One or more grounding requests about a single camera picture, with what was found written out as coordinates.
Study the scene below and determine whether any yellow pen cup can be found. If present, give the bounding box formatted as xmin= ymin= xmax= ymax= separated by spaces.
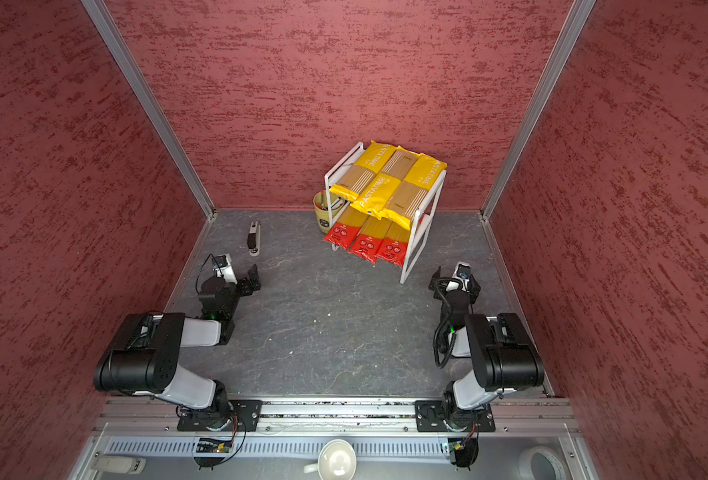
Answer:
xmin=313 ymin=191 xmax=346 ymax=234

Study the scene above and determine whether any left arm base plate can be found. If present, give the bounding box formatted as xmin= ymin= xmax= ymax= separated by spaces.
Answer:
xmin=177 ymin=399 xmax=264 ymax=434

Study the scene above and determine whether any white two-tier shelf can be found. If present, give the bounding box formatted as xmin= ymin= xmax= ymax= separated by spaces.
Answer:
xmin=321 ymin=143 xmax=447 ymax=283

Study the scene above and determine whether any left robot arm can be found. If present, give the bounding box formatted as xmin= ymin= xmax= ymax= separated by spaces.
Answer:
xmin=93 ymin=256 xmax=263 ymax=433

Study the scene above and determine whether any red spaghetti bag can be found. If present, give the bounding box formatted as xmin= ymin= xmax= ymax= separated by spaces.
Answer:
xmin=324 ymin=206 xmax=369 ymax=250
xmin=376 ymin=222 xmax=410 ymax=266
xmin=348 ymin=217 xmax=392 ymax=264

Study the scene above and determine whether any yellow pasta bag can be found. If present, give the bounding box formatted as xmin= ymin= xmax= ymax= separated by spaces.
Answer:
xmin=381 ymin=154 xmax=448 ymax=230
xmin=350 ymin=147 xmax=419 ymax=219
xmin=330 ymin=141 xmax=397 ymax=202

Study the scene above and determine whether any white tape roll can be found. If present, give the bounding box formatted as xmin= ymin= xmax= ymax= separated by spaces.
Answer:
xmin=518 ymin=446 xmax=570 ymax=480

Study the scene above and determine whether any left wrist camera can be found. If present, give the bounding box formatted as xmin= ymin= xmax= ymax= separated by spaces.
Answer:
xmin=213 ymin=254 xmax=238 ymax=284

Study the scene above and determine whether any aluminium mounting rail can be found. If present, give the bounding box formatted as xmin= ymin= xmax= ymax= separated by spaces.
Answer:
xmin=91 ymin=396 xmax=582 ymax=438

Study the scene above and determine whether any white cup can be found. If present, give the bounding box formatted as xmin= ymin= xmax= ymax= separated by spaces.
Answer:
xmin=303 ymin=439 xmax=357 ymax=480

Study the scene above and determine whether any black white stapler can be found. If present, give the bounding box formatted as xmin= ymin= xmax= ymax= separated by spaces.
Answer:
xmin=247 ymin=220 xmax=261 ymax=257

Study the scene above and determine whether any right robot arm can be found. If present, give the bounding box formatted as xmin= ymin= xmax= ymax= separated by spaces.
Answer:
xmin=429 ymin=262 xmax=546 ymax=433

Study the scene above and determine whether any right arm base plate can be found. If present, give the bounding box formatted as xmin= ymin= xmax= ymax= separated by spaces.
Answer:
xmin=415 ymin=400 xmax=496 ymax=433

